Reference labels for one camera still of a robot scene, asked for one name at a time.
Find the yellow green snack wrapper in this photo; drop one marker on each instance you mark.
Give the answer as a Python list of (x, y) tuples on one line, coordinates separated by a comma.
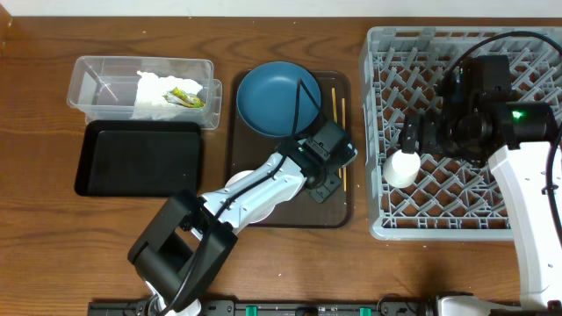
[(185, 99)]

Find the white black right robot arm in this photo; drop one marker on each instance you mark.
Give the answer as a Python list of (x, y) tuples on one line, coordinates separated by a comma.
[(481, 121)]

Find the pale green cup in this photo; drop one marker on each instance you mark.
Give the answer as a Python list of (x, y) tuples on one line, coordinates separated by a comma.
[(401, 169)]

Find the pink white bowl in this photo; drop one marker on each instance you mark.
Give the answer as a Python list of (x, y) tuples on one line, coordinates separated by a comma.
[(237, 177)]

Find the wooden chopstick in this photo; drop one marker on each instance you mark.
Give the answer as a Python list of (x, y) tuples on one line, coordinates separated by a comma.
[(334, 105), (344, 169)]

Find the dark brown serving tray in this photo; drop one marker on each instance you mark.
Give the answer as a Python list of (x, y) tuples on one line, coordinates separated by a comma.
[(248, 150)]

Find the black plastic tray bin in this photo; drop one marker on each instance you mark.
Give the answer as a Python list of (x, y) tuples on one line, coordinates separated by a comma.
[(138, 158)]

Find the grey dishwasher rack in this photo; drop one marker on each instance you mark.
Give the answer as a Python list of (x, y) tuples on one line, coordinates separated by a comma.
[(402, 70)]

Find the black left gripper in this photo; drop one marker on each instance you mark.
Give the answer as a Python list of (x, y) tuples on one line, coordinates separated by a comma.
[(324, 195)]

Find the clear plastic bin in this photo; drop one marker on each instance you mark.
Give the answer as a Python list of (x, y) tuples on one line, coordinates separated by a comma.
[(104, 87)]

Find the dark blue plate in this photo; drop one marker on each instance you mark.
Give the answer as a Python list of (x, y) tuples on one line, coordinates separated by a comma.
[(278, 99)]

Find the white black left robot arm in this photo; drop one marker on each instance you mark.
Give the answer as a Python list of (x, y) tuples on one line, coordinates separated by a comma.
[(187, 242)]

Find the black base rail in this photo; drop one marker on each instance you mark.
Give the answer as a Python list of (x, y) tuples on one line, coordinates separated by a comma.
[(142, 307)]

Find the white napkin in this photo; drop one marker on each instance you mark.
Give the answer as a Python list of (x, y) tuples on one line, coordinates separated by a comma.
[(149, 102)]

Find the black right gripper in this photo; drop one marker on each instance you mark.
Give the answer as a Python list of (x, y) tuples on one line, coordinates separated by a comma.
[(428, 123)]

